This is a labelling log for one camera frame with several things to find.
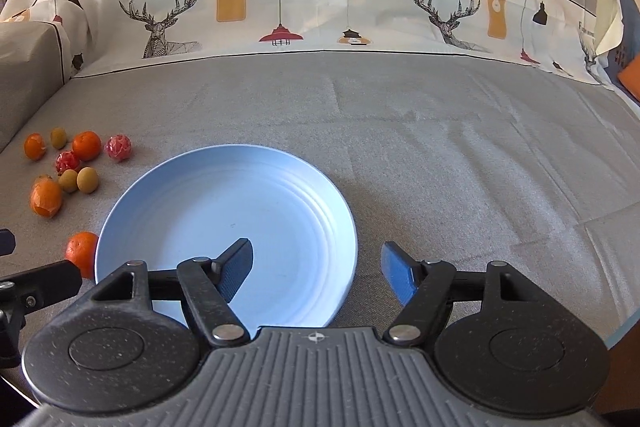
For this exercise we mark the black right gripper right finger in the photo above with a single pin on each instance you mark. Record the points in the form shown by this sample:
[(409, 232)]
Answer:
[(494, 336)]

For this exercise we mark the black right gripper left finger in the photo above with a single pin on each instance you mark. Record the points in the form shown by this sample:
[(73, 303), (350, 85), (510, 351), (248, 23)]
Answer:
[(138, 336)]

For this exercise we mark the small orange near plate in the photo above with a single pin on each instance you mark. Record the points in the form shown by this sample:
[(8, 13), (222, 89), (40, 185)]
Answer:
[(80, 250)]

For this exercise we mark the large orange tangerine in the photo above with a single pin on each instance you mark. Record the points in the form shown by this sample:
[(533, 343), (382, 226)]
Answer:
[(46, 197)]

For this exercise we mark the green olive fruit left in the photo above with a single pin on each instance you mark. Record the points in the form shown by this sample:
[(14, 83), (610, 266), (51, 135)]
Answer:
[(68, 181)]

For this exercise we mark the green olive fruit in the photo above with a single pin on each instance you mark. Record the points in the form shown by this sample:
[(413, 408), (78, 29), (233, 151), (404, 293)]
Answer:
[(68, 181), (87, 180)]

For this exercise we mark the green olive fruit right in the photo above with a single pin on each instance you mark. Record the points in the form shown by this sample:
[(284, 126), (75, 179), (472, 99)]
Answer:
[(87, 180)]

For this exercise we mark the red lychee left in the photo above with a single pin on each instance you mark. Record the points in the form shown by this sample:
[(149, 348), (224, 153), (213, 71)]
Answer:
[(66, 160)]

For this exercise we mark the red lychee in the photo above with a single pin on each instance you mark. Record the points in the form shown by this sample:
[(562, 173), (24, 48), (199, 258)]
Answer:
[(118, 147), (66, 160)]

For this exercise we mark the small orange far left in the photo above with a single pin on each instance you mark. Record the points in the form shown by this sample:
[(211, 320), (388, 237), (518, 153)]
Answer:
[(34, 147)]

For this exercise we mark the round orange middle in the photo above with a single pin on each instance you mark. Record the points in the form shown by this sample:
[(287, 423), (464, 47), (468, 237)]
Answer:
[(87, 146)]

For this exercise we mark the red lychee right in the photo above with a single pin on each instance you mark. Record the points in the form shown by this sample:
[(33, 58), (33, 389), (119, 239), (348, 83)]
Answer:
[(118, 147)]

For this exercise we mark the light blue round plate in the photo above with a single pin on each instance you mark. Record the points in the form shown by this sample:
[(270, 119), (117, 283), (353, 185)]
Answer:
[(197, 204)]

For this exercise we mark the orange object far right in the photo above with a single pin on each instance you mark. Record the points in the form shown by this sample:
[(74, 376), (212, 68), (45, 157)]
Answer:
[(629, 77)]

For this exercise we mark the grey printed sofa cover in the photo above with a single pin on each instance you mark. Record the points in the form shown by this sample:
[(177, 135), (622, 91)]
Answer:
[(463, 130)]

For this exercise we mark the blue basket far right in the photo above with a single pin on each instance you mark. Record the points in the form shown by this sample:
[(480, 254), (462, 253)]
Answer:
[(628, 48)]

